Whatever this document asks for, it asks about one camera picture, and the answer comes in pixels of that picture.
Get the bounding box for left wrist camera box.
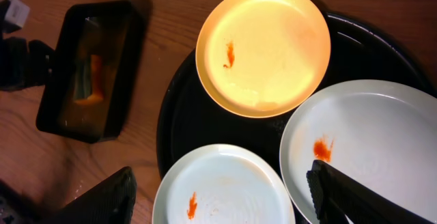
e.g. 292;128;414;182
1;0;30;33

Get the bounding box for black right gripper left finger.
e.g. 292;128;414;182
42;167;137;224

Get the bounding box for yellow plate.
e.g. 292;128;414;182
195;0;331;118

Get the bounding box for yellow green sponge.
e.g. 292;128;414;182
73;55;104;106

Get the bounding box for round black tray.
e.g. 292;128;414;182
157;13;436;223

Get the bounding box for pale green plate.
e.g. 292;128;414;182
279;80;436;223

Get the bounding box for pale blue plate front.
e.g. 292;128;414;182
152;144;296;224

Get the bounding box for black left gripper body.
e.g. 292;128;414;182
1;19;55;91

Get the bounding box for black rectangular water tray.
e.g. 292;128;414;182
36;0;145;143

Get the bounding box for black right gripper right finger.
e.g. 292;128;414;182
307;159;431;224

